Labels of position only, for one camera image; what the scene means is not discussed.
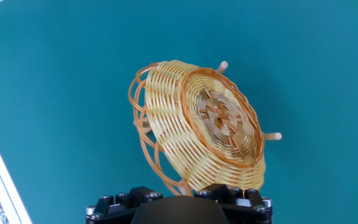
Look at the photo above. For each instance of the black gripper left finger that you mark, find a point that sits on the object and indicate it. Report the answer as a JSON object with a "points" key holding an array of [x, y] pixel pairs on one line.
{"points": [[110, 208]]}

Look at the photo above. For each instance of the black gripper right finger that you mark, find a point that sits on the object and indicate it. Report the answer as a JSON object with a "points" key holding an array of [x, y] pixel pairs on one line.
{"points": [[247, 208]]}

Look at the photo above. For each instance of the yellow woven wicker dish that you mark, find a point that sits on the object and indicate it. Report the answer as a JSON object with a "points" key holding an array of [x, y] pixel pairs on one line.
{"points": [[179, 124]]}

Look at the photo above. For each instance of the wooden peg dish rack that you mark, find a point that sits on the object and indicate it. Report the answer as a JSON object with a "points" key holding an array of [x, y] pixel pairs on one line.
{"points": [[273, 136]]}

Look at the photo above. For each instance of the green table mat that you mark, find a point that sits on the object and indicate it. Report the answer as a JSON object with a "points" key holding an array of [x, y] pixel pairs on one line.
{"points": [[42, 62]]}

